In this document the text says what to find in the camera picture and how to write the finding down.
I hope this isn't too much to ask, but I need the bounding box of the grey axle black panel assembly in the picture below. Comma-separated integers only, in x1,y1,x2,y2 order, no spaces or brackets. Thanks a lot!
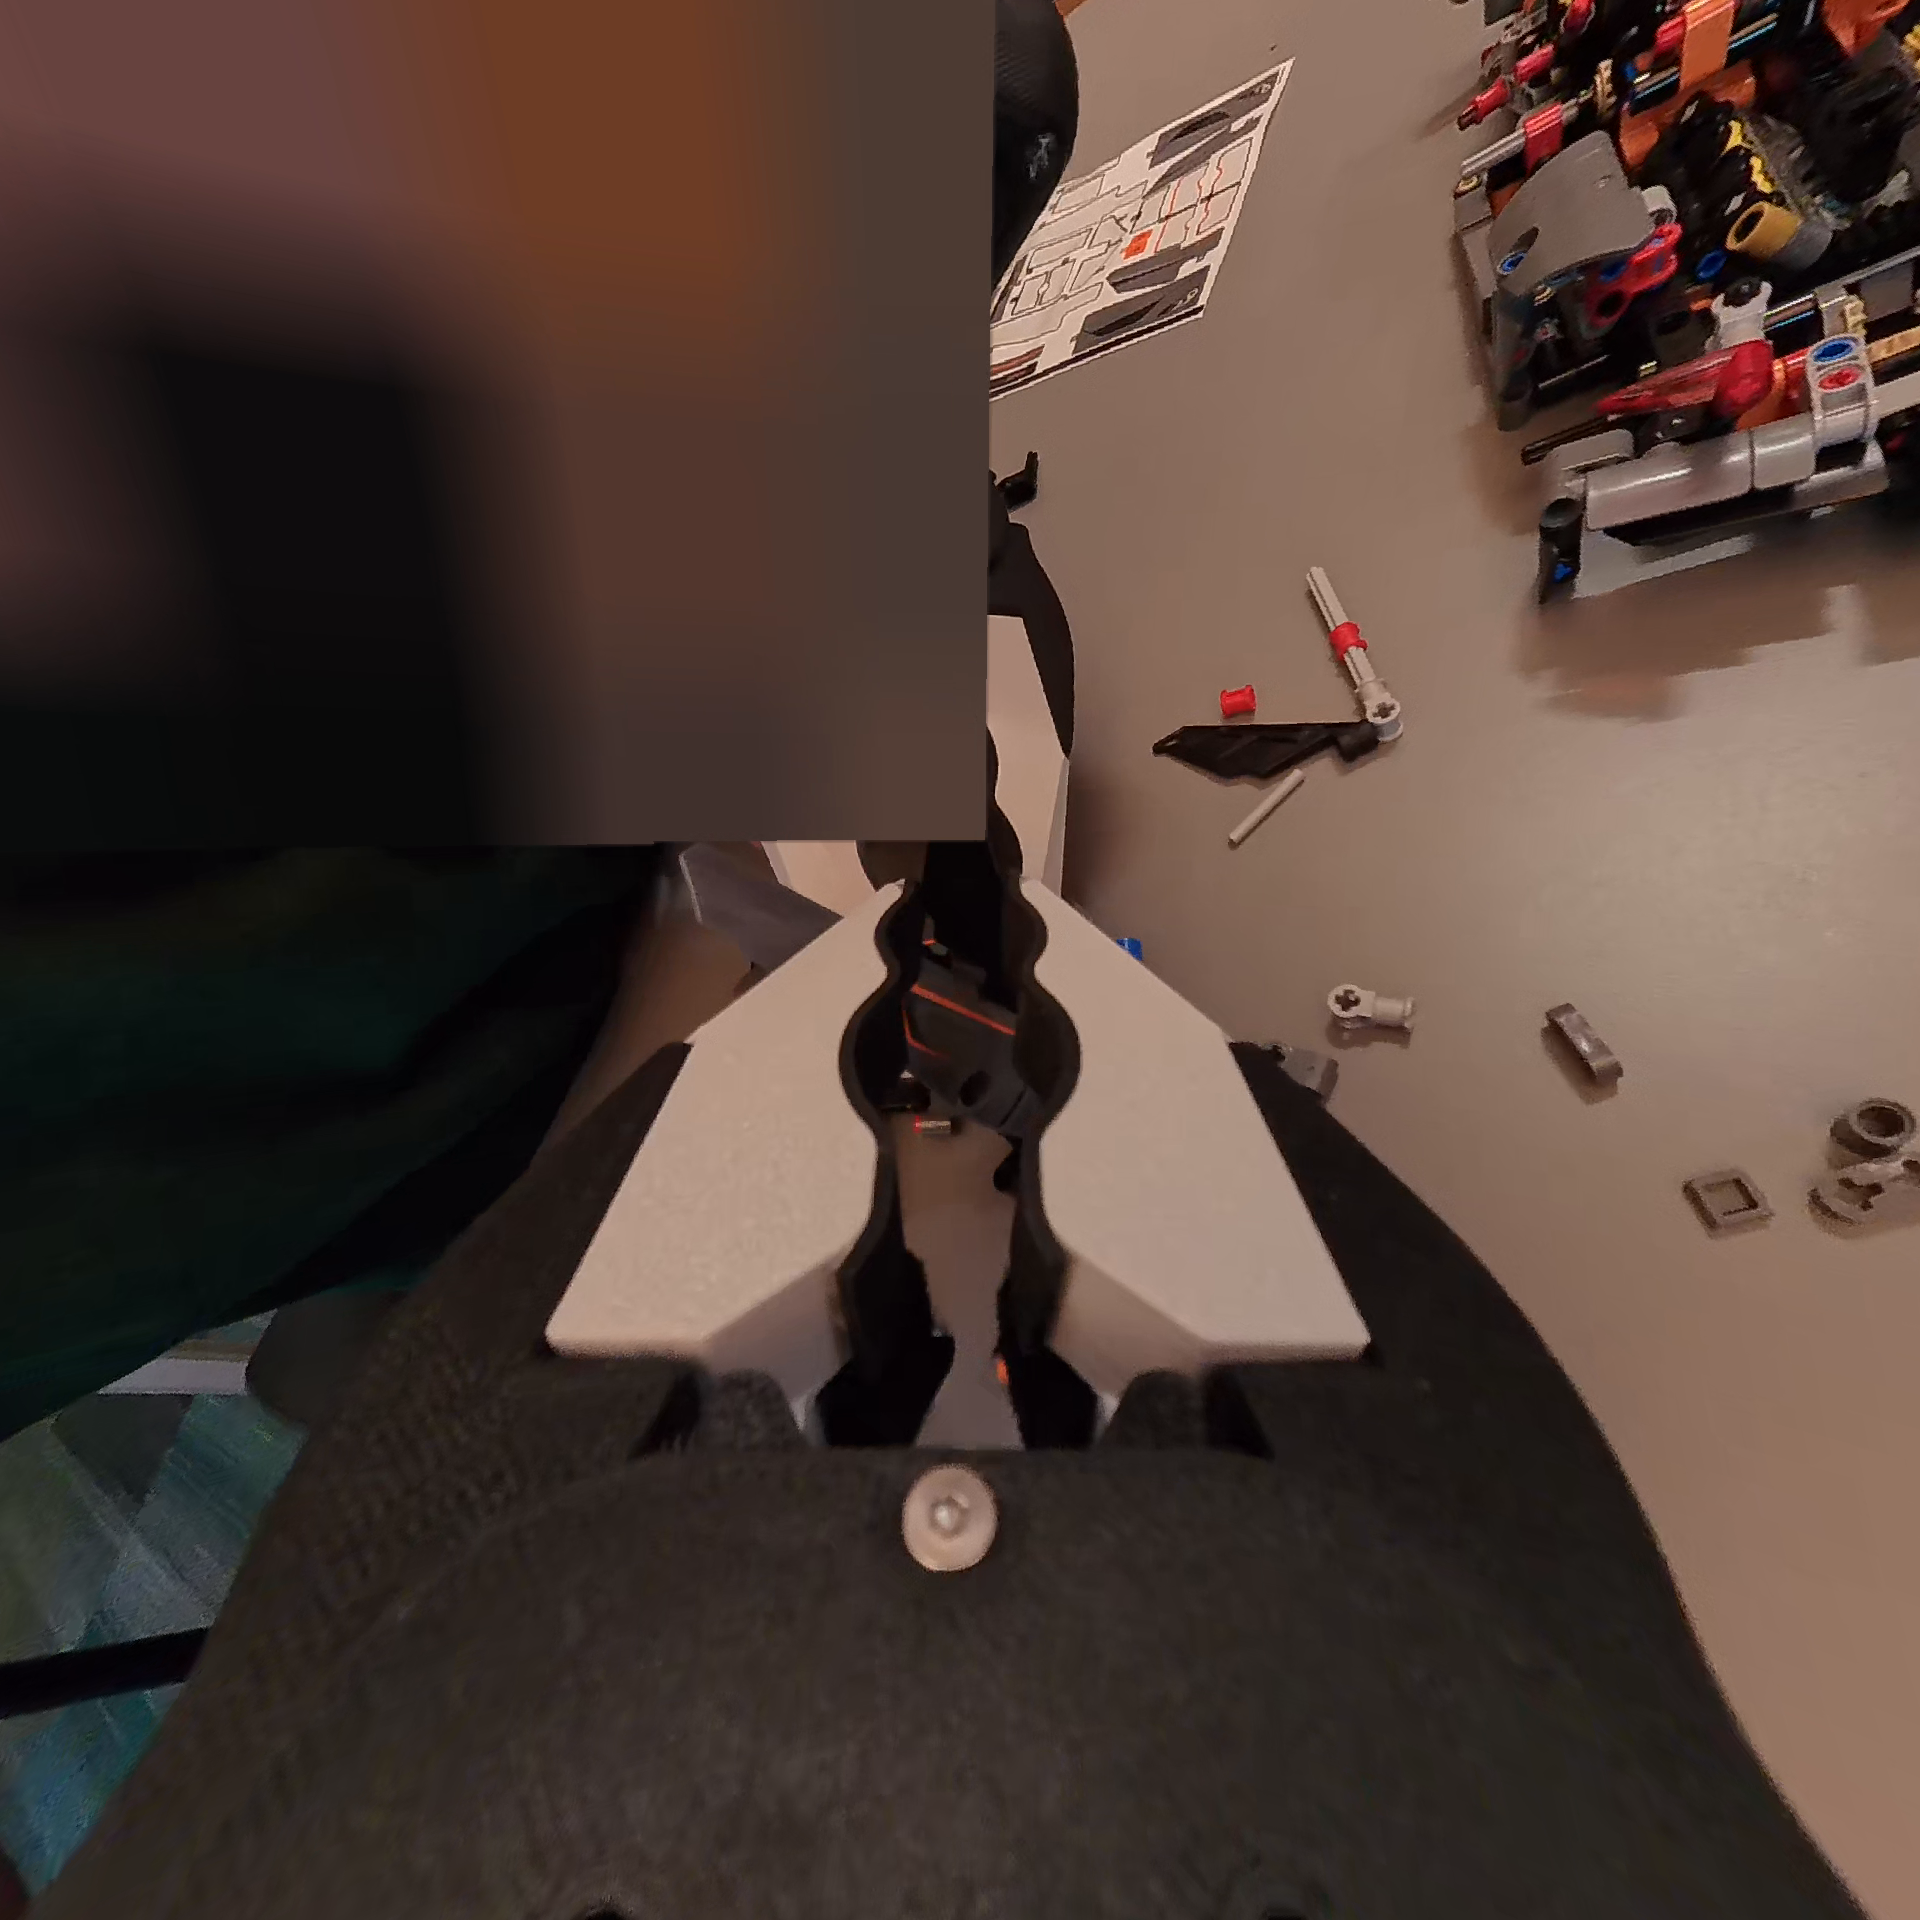
1152,570,1407,782

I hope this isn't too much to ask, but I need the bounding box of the black cable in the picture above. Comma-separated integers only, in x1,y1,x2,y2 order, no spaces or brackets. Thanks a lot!
0,1636,203,1711

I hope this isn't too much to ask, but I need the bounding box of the large lego car model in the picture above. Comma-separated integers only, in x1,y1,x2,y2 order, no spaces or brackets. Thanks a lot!
1448,0,1920,602

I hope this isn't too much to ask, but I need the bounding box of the grey orange-striped lego panel assembly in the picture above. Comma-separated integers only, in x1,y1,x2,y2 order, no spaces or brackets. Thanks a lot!
660,841,1051,1157

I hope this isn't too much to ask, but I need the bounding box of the person's green shirt torso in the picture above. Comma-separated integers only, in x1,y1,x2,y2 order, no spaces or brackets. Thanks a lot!
0,846,664,1445

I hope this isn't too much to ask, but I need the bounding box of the grey cross-hole connector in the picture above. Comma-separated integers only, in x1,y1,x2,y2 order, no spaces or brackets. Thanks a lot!
1806,1157,1920,1230

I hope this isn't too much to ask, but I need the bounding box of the lego sticker sheet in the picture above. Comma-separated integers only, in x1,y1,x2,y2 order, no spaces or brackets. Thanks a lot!
991,60,1297,400

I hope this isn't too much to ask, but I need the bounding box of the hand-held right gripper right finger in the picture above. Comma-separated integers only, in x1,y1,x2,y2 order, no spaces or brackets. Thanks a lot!
996,882,1374,1451

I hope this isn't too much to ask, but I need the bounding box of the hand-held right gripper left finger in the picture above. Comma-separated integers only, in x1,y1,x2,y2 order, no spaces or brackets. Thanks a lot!
546,882,955,1451

